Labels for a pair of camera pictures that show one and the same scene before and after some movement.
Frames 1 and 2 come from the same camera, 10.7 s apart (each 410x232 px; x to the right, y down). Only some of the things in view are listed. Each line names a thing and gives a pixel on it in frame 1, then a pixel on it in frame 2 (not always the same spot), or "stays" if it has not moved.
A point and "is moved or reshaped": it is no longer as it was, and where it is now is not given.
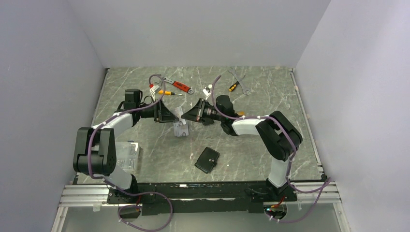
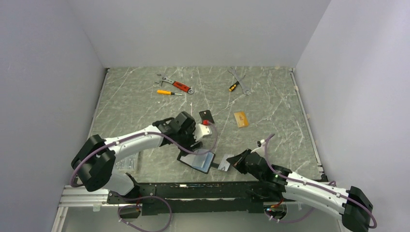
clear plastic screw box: (128, 155) stays
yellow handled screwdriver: (168, 93) stays
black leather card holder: (207, 160) is moved or reshaped
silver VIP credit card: (178, 112) → (224, 164)
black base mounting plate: (164, 198) stays
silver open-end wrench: (237, 79) stays
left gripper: (162, 114) → (196, 146)
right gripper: (196, 114) → (237, 161)
